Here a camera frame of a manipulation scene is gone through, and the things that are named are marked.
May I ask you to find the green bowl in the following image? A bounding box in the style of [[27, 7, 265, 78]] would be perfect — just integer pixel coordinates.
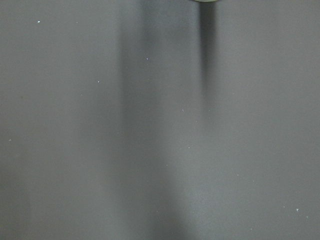
[[193, 0, 218, 3]]

